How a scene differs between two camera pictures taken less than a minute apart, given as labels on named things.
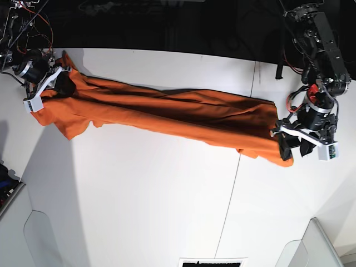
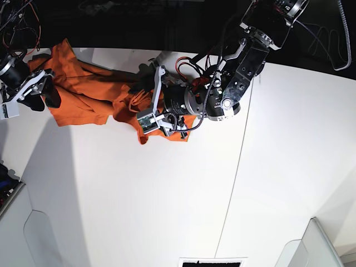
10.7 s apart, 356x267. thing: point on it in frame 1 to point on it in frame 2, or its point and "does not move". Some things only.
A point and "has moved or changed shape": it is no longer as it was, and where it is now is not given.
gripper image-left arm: (42, 76) to (38, 81)
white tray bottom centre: (212, 262) does not move
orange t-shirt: (236, 122) has moved or changed shape
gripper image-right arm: (314, 120) to (176, 100)
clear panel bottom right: (313, 250) does not move
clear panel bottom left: (38, 235) does not move
